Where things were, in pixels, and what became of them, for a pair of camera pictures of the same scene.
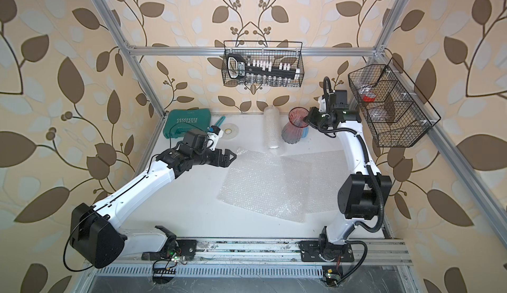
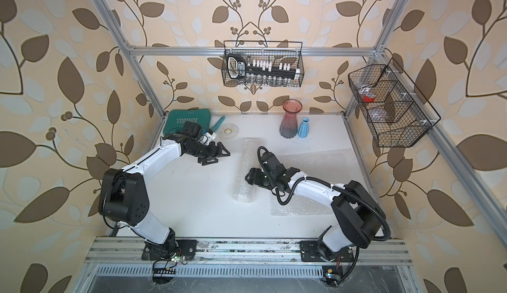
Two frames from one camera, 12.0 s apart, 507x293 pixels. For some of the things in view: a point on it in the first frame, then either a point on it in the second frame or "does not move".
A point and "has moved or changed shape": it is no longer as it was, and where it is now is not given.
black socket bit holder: (237, 65) does not move
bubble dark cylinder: (267, 183) to (329, 167)
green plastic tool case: (179, 121) does not move
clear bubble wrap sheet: (296, 185) does not move
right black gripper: (311, 119) to (255, 176)
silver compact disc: (230, 130) does not move
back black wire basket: (263, 64) does not move
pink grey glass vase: (292, 133) has moved or changed shape
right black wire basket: (391, 106) does not move
